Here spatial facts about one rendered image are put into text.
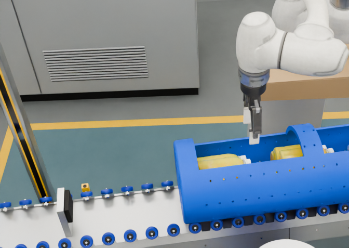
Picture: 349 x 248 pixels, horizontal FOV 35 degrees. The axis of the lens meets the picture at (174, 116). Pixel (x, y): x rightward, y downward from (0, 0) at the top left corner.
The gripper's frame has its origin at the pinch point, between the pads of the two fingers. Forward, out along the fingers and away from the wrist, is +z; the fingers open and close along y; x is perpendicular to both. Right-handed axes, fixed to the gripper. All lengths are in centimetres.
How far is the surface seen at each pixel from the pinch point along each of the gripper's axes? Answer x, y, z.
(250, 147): 3.4, -13.1, 24.8
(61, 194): -65, -2, 23
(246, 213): -3.6, 13.9, 25.9
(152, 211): -35, -1, 39
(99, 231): -54, 4, 39
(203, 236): -18.1, 11.9, 39.5
